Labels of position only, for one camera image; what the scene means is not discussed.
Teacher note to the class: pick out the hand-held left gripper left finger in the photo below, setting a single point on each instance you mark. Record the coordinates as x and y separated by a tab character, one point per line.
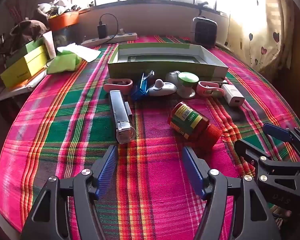
107	170

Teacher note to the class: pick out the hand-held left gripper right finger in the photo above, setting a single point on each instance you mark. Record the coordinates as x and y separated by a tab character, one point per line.
192	170

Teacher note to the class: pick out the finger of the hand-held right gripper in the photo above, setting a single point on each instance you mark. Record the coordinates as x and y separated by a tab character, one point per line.
277	131
250	150

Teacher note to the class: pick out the brown bottle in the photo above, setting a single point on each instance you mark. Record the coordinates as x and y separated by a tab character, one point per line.
190	122

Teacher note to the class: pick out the white usb charger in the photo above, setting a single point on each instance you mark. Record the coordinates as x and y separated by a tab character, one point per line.
233	95

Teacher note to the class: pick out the black flashlight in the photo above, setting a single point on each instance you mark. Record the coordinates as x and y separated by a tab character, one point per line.
118	110

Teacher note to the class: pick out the pink and white clip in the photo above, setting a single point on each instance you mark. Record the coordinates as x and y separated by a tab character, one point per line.
205	87
122	86

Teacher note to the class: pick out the blue usb device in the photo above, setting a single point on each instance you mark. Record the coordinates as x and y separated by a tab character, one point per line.
140	91

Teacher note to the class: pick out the white egg-shaped toy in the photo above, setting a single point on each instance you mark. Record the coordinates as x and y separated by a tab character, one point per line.
165	88

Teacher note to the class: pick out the green-topped white stand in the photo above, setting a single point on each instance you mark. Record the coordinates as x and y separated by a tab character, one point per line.
187	78

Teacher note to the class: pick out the green cardboard box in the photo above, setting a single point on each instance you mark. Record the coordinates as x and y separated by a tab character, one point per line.
165	71

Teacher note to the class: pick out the pink green plaid blanket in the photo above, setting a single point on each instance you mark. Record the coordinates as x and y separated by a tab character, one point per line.
65	130

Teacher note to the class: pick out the cream heart-print curtain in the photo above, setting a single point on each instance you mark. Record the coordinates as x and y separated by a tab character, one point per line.
265	42

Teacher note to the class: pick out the green tissue pack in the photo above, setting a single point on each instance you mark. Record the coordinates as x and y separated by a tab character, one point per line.
63	65

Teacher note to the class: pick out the white paper sheet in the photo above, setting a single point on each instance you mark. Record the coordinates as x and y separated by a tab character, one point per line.
87	52

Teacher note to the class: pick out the white flat board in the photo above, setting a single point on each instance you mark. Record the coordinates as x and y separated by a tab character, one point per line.
12	91

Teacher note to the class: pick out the yellow cardboard carton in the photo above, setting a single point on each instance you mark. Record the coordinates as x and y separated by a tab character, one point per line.
22	70

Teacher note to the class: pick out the white power strip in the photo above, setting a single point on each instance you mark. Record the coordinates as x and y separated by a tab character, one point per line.
120	37

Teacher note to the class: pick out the black power adapter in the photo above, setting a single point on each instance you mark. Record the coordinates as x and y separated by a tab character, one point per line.
102	31

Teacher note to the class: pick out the green cardboard carton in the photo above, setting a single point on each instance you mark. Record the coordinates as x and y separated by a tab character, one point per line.
27	48

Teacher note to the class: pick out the brown patterned cloth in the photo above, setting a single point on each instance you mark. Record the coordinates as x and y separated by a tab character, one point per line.
27	28

